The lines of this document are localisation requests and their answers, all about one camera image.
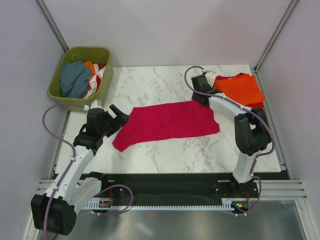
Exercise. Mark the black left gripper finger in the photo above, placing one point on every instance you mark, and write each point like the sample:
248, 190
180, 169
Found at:
118, 122
119, 114

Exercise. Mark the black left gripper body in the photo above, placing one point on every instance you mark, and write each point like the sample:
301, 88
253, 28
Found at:
105, 130

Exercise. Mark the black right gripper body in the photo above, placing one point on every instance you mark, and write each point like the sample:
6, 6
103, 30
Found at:
194, 96

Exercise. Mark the magenta t shirt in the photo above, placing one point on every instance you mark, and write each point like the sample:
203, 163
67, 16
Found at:
187, 119

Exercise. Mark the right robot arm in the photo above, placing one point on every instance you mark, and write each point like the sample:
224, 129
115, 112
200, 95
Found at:
251, 128

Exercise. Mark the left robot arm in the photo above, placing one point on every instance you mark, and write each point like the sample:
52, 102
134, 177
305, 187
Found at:
55, 211

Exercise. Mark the white orange t shirt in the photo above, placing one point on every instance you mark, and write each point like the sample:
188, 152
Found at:
94, 82

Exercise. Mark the folded orange t shirt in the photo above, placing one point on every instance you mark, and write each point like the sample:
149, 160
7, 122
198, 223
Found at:
240, 88

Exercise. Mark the grey blue t shirt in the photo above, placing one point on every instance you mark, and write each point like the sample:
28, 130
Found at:
74, 79

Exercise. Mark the folded red t shirt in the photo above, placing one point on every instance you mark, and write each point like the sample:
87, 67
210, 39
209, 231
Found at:
258, 103

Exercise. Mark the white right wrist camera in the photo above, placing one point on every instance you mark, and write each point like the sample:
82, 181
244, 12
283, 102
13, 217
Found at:
210, 74

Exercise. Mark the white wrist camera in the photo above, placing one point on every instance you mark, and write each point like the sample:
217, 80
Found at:
96, 104
210, 74

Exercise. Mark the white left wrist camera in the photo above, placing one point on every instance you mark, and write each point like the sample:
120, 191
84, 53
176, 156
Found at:
96, 104

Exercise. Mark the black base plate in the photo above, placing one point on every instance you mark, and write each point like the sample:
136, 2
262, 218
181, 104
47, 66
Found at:
159, 176

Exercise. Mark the right aluminium frame post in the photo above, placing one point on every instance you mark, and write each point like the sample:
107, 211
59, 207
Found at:
276, 34

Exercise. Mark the aluminium frame post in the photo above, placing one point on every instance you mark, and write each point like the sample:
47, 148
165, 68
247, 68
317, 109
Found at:
276, 34
52, 24

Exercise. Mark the white slotted cable duct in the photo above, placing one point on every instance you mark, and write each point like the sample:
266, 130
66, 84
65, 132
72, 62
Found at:
97, 204

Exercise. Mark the aluminium rail profile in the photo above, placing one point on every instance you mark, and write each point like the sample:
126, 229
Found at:
282, 190

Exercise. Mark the left aluminium frame post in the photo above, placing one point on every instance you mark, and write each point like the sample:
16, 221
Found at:
52, 24

